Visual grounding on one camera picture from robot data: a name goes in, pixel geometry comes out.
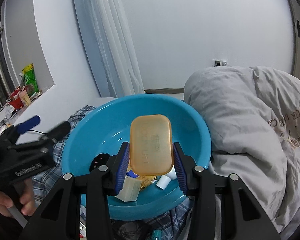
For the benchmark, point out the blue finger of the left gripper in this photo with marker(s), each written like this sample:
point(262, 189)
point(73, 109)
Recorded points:
point(57, 133)
point(28, 124)

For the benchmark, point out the grey quilt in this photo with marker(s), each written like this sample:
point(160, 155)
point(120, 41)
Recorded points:
point(253, 115)

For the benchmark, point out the red bag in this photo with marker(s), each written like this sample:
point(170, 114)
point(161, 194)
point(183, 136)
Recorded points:
point(14, 100)

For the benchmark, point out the gold blue cigarette pack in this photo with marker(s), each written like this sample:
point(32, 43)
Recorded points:
point(146, 181)

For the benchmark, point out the white barcode box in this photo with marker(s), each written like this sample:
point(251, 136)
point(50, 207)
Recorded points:
point(130, 190)

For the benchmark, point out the white sheer curtain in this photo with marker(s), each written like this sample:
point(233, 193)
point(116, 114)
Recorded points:
point(109, 47)

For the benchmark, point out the green snack bag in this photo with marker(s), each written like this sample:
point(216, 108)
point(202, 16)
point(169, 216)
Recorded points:
point(30, 79)

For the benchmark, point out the teal small bottle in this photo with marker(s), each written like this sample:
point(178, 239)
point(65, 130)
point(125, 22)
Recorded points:
point(156, 235)

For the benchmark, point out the black plush toy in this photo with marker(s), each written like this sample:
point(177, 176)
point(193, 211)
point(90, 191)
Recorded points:
point(99, 160)

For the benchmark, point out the toothpick jar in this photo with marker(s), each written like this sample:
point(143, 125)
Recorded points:
point(24, 97)

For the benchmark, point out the wall power socket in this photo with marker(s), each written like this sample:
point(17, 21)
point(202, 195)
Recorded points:
point(218, 63)

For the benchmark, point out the orange translucent soap box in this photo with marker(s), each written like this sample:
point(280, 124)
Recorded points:
point(151, 145)

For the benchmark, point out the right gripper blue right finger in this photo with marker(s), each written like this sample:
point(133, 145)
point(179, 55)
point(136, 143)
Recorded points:
point(180, 169)

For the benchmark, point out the blue plastic basin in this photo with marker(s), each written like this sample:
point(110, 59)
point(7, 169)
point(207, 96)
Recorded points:
point(104, 129)

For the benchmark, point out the small white bottle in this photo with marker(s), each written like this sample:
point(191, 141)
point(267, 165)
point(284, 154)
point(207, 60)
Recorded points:
point(164, 180)

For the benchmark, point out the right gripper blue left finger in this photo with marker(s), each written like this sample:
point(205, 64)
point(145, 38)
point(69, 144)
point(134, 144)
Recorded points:
point(120, 167)

